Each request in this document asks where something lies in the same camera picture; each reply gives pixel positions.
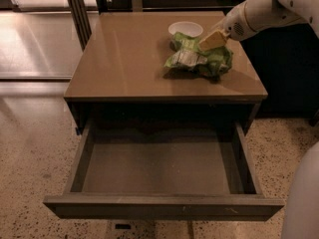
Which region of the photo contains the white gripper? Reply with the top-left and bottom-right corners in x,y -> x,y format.
198,0 -> 257,52

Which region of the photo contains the green rice chip bag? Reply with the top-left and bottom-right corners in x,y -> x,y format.
164,32 -> 233,78

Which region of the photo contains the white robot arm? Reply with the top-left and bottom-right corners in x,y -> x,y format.
198,0 -> 319,239

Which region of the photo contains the brown cabinet with counter top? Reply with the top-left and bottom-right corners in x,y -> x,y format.
64,11 -> 267,128

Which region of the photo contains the open grey top drawer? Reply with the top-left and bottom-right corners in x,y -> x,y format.
44,122 -> 284,221

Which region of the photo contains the white ceramic bowl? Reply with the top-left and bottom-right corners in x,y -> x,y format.
168,21 -> 203,37

